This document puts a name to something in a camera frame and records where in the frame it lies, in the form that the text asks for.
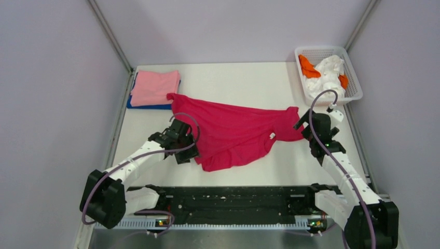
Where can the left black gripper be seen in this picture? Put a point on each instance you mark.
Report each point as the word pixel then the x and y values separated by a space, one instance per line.
pixel 184 157

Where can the white plastic basket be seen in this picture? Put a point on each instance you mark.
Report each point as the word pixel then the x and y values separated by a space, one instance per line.
pixel 316 54

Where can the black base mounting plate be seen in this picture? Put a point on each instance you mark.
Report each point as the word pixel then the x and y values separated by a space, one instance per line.
pixel 269 205

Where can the grey cable duct rail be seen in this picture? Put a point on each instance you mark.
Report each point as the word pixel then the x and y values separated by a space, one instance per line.
pixel 150 224

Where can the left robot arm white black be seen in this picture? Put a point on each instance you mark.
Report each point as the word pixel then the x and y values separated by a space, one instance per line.
pixel 107 197

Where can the folded blue t shirt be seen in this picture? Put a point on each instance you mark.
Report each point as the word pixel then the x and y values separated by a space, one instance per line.
pixel 147 106

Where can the magenta t shirt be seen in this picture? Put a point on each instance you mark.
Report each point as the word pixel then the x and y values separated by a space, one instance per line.
pixel 232 136

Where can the white t shirt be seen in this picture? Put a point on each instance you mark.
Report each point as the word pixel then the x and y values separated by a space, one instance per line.
pixel 313 87

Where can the folded pink t shirt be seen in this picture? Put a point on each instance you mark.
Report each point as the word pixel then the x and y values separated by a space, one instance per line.
pixel 154 87

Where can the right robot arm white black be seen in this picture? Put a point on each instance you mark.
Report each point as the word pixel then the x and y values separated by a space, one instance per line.
pixel 366 219

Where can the orange t shirt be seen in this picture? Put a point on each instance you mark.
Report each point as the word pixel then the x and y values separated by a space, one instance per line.
pixel 330 66

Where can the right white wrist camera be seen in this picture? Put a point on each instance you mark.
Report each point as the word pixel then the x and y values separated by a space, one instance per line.
pixel 336 116

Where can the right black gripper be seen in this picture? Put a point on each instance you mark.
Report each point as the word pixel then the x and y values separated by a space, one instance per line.
pixel 304 119

